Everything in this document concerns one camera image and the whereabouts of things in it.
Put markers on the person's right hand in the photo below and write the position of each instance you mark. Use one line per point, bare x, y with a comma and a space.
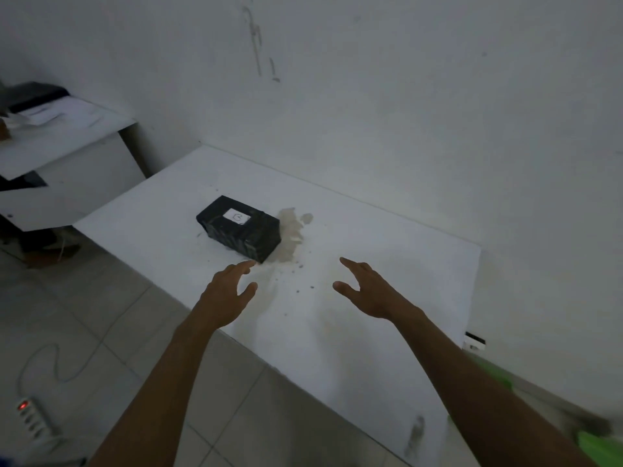
377, 296

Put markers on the person's left hand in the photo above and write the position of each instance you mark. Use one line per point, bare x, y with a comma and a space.
219, 299

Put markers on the person's right thumb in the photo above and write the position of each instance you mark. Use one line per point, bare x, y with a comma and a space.
344, 287

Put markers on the person's left thumb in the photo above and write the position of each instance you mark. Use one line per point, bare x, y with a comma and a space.
248, 292

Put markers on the person's right forearm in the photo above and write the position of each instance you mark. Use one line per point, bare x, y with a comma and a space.
477, 398

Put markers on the person's left forearm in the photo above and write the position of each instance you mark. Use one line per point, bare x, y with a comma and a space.
155, 398

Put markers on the black box with white label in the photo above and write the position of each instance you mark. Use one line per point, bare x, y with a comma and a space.
238, 231

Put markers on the small black and white box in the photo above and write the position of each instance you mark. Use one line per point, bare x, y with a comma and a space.
474, 341

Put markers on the white desk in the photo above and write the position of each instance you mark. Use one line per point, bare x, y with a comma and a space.
68, 160

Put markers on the white power strip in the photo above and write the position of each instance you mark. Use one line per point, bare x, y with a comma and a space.
33, 419

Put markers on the white paper sheets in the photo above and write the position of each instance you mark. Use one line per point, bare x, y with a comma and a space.
53, 112

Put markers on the black device on desk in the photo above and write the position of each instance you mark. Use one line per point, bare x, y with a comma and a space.
34, 94

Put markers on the green plastic object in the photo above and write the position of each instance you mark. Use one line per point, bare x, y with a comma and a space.
602, 447

